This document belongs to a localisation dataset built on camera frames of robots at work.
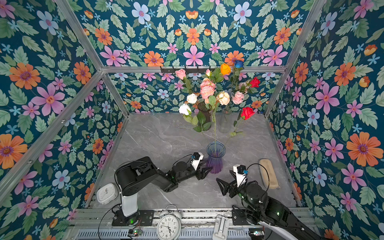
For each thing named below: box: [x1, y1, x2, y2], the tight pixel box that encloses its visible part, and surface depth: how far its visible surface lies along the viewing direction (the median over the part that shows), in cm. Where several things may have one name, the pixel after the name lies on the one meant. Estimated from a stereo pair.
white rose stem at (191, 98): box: [186, 93, 198, 104], surface depth 72 cm
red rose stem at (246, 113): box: [223, 107, 255, 147], surface depth 65 cm
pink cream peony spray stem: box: [200, 69, 217, 154], surface depth 69 cm
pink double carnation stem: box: [227, 82, 251, 113], surface depth 86 cm
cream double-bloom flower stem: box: [216, 91, 230, 106], surface depth 76 cm
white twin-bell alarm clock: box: [156, 204, 182, 240], surface depth 69 cm
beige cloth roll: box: [259, 159, 280, 189], surface depth 87 cm
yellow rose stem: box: [210, 63, 232, 85], surface depth 88 cm
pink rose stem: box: [175, 68, 194, 94], surface depth 86 cm
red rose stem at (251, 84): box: [246, 76, 261, 94], surface depth 82 cm
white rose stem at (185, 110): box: [178, 103, 212, 133], surface depth 69 cm
